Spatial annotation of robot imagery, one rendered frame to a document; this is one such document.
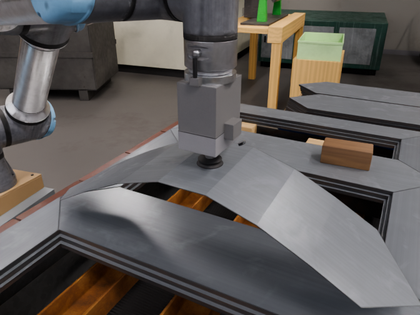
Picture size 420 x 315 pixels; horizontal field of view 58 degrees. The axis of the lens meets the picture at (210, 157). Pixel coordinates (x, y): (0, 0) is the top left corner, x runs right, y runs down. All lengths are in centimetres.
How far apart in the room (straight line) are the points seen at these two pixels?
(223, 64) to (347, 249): 32
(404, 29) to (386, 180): 649
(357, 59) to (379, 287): 518
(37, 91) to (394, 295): 91
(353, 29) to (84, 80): 350
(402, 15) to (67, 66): 538
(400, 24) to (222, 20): 693
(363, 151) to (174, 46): 432
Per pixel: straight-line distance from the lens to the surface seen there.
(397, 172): 104
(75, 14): 51
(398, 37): 742
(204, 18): 51
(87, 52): 428
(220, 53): 52
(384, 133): 128
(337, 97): 156
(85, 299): 87
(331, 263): 55
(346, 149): 100
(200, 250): 69
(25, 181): 124
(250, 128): 129
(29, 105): 113
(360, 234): 64
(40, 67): 102
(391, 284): 62
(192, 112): 54
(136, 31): 538
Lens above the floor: 129
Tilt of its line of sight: 26 degrees down
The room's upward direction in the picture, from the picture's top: straight up
